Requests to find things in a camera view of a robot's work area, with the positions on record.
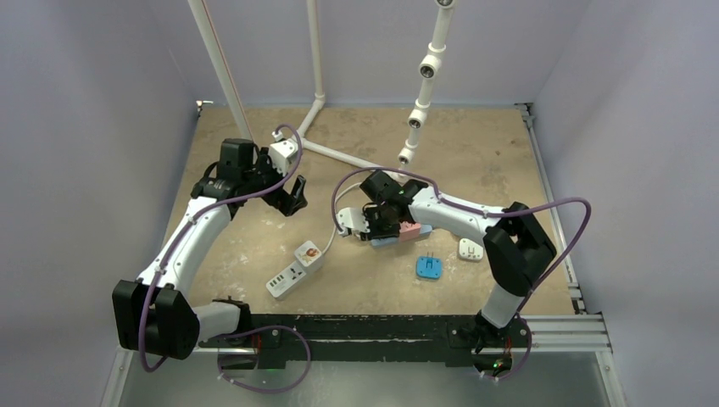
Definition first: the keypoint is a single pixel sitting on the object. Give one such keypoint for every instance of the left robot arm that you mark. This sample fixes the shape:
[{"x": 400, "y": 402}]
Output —
[{"x": 152, "y": 313}]

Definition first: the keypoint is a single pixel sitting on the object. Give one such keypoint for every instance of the blue plug adapter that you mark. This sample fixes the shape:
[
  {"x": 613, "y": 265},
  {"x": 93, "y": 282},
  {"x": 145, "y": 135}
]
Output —
[{"x": 428, "y": 268}]

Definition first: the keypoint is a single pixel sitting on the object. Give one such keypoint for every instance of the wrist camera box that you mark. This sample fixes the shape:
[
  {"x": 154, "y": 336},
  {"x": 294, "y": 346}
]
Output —
[
  {"x": 352, "y": 222},
  {"x": 282, "y": 155}
]

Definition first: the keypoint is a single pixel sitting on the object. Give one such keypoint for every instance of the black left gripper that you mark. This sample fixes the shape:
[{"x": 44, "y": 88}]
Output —
[{"x": 287, "y": 203}]

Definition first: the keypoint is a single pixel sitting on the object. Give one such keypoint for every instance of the aluminium front rail frame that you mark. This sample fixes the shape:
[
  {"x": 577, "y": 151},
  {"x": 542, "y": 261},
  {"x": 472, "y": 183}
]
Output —
[{"x": 568, "y": 362}]

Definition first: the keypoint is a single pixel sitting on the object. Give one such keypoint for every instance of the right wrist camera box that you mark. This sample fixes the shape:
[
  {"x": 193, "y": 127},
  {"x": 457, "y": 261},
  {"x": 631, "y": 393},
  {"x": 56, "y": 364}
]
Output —
[{"x": 352, "y": 222}]

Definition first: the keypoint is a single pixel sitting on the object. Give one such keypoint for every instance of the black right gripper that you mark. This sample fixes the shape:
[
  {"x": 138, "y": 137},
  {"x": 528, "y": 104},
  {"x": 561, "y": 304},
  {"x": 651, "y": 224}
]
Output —
[{"x": 376, "y": 222}]

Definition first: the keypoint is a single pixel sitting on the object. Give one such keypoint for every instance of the aluminium rail right table edge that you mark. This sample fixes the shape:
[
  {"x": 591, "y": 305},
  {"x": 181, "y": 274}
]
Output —
[{"x": 575, "y": 292}]

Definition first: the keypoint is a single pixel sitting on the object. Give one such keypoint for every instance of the white USB power strip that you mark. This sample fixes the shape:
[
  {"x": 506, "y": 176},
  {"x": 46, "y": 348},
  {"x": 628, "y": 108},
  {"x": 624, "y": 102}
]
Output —
[{"x": 287, "y": 280}]

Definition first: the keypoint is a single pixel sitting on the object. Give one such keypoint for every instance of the pink cube adapter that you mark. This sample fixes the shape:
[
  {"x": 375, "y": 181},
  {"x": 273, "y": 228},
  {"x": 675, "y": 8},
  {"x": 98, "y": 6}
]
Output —
[{"x": 409, "y": 231}]

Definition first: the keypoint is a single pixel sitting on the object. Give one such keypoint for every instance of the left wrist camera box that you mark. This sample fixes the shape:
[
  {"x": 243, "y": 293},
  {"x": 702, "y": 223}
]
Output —
[{"x": 282, "y": 155}]

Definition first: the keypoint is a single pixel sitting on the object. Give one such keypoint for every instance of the light blue power strip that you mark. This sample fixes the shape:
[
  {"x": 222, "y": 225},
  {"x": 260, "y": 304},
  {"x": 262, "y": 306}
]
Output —
[{"x": 426, "y": 230}]

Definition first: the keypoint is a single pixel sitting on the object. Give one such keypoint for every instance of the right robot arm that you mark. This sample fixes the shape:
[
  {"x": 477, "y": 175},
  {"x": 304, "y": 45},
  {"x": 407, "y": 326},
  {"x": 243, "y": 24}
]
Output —
[{"x": 518, "y": 249}]

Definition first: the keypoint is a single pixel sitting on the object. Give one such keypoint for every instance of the white PVC pipe frame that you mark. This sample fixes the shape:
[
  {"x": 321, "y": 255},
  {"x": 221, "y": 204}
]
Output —
[{"x": 428, "y": 69}]

